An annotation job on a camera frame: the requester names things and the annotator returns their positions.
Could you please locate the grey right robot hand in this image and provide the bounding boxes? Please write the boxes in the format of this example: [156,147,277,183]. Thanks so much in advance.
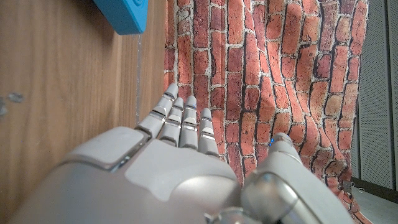
[8,83,356,224]

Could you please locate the blue toy piano keyboard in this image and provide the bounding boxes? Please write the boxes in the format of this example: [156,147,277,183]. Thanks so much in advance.
[92,0,149,35]

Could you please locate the red brick print backdrop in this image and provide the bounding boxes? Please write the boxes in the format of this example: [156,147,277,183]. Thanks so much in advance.
[164,0,371,224]

